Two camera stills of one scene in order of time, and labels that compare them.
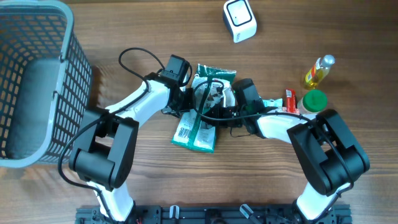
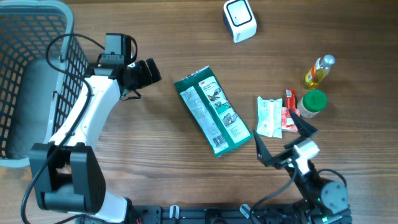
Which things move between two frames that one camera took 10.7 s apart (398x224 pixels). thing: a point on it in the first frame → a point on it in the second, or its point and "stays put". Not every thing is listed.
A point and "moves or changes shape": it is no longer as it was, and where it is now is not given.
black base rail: x=258 y=214 stays put
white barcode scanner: x=239 y=17 stays put
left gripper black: x=190 y=103 → x=146 y=78
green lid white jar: x=312 y=102 stays put
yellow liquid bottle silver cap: x=318 y=71 stays put
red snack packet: x=290 y=101 stays put
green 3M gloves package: x=212 y=87 moves or changes shape
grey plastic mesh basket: x=46 y=81 stays put
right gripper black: x=217 y=109 → x=265 y=155
